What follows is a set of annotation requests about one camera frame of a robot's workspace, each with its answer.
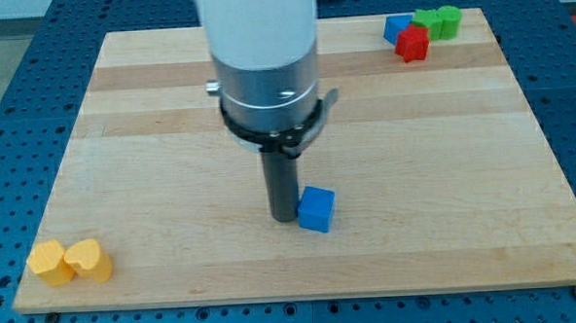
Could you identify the blue wooden cube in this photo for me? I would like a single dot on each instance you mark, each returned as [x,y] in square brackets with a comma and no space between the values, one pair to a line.
[316,209]

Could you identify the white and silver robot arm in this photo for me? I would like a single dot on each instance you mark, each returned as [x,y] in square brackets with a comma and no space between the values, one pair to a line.
[264,54]

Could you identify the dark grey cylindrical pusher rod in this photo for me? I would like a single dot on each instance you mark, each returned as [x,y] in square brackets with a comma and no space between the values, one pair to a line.
[282,186]

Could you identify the light wooden board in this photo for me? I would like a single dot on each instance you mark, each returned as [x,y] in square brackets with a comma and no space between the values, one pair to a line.
[445,182]

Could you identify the red star block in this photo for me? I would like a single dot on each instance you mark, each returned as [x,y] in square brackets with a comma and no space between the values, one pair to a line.
[412,43]

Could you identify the blue wedge block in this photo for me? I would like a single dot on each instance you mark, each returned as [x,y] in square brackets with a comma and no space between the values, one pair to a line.
[394,24]

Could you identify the green star block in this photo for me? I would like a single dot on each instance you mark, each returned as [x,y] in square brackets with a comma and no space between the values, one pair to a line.
[430,20]

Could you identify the green cylinder block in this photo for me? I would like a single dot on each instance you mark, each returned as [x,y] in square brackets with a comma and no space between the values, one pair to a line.
[451,18]

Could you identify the yellow heart block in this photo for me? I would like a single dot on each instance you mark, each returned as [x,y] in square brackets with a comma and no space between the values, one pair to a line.
[89,259]

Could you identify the yellow pentagon block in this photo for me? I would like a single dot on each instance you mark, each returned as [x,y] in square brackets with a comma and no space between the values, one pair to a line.
[46,260]

